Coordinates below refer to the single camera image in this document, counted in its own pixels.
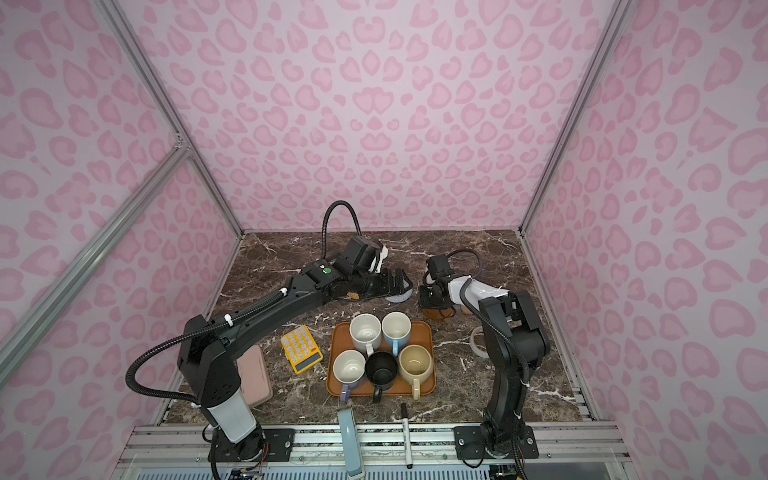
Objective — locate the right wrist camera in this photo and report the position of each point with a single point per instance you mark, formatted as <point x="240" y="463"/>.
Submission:
<point x="438" y="269"/>

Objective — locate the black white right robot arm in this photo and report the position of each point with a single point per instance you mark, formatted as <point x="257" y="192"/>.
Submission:
<point x="516" y="345"/>

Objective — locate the pink case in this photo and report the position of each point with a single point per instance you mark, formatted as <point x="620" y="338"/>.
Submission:
<point x="256" y="386"/>

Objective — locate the light blue mug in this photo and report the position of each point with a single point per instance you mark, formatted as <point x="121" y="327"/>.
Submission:
<point x="396" y="330"/>

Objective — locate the white speckled mug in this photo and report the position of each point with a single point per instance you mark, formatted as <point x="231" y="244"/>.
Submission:
<point x="366" y="333"/>

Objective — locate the white mug purple handle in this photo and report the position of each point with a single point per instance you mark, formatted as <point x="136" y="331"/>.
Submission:
<point x="349" y="369"/>

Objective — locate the grey blue round coaster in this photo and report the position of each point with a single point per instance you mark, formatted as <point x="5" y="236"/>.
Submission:
<point x="400" y="298"/>

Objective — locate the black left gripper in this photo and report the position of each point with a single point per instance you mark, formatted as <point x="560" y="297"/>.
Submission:
<point x="389" y="288"/>

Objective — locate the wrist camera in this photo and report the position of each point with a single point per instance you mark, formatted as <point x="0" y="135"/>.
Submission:
<point x="363" y="254"/>
<point x="438" y="269"/>

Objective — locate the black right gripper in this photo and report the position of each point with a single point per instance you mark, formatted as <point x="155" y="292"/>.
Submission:
<point x="423" y="291"/>

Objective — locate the black mug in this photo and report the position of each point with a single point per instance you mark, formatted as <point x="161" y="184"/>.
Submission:
<point x="381" y="369"/>

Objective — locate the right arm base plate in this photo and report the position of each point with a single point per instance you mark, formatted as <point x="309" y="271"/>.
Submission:
<point x="470" y="445"/>

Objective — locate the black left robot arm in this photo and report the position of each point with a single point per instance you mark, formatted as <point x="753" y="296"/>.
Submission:
<point x="208" y="361"/>

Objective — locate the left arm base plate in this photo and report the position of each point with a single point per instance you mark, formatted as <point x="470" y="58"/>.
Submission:
<point x="270" y="445"/>

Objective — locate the light blue stapler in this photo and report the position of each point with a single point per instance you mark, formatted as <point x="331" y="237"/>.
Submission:
<point x="353" y="459"/>

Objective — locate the brown wooden round coaster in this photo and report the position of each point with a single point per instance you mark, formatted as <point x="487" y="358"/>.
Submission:
<point x="438" y="314"/>

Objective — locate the clear tape roll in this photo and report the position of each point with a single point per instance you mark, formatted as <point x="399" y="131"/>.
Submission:
<point x="476" y="343"/>

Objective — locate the cream yellow mug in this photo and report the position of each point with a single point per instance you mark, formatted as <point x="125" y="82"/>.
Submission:
<point x="416" y="365"/>

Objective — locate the black marker pen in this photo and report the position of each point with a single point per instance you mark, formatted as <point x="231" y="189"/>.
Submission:
<point x="406" y="435"/>

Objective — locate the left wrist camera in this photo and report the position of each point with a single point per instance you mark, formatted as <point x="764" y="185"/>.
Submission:
<point x="363" y="254"/>

